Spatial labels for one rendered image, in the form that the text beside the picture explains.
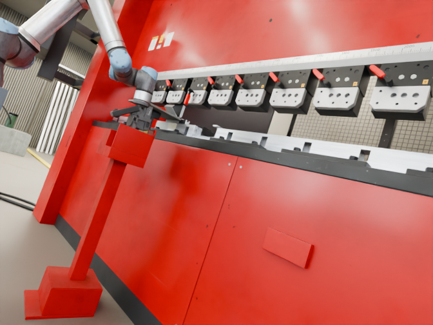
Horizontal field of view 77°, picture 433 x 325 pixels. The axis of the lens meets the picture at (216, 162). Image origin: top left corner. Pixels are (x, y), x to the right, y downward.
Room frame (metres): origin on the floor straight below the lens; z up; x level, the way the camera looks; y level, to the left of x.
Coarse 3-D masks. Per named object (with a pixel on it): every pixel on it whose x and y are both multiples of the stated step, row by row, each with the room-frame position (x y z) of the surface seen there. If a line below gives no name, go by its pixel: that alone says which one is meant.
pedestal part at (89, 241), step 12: (108, 168) 1.21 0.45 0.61; (120, 168) 1.21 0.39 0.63; (108, 180) 1.19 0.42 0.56; (120, 180) 1.22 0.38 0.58; (108, 192) 1.20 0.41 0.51; (96, 204) 1.20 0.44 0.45; (108, 204) 1.21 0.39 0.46; (96, 216) 1.19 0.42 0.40; (84, 228) 1.23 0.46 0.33; (96, 228) 1.20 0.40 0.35; (84, 240) 1.19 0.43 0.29; (96, 240) 1.21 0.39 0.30; (84, 252) 1.20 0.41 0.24; (72, 264) 1.22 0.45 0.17; (84, 264) 1.21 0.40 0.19; (72, 276) 1.19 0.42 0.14; (84, 276) 1.22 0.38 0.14
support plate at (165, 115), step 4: (128, 100) 1.53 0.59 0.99; (132, 100) 1.50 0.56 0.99; (152, 104) 1.44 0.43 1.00; (156, 108) 1.48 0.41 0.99; (160, 108) 1.48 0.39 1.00; (160, 112) 1.55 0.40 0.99; (164, 112) 1.51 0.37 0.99; (168, 112) 1.52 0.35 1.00; (160, 116) 1.67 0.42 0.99; (164, 116) 1.63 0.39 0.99; (168, 116) 1.59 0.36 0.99; (172, 116) 1.55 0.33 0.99; (180, 120) 1.59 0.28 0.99
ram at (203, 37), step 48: (192, 0) 1.80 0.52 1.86; (240, 0) 1.44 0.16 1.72; (288, 0) 1.21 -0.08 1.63; (336, 0) 1.03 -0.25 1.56; (384, 0) 0.90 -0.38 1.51; (432, 0) 0.80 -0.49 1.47; (144, 48) 2.11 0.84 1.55; (192, 48) 1.65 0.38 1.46; (240, 48) 1.35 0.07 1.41; (288, 48) 1.14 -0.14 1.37; (336, 48) 0.99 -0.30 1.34
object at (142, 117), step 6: (138, 102) 1.14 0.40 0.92; (144, 108) 1.18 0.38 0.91; (150, 108) 1.19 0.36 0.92; (132, 114) 1.15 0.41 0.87; (138, 114) 1.17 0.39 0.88; (144, 114) 1.19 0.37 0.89; (150, 114) 1.19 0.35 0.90; (132, 120) 1.14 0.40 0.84; (138, 120) 1.16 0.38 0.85; (144, 120) 1.17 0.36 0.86; (150, 120) 1.18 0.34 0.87; (138, 126) 1.17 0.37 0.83; (144, 126) 1.17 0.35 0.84
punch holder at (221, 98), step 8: (216, 80) 1.42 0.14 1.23; (224, 80) 1.38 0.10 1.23; (232, 80) 1.34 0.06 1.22; (224, 88) 1.36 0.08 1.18; (232, 88) 1.32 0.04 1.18; (216, 96) 1.39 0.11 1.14; (224, 96) 1.35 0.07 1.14; (232, 96) 1.33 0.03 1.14; (216, 104) 1.39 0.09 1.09; (224, 104) 1.34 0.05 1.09; (232, 104) 1.35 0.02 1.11
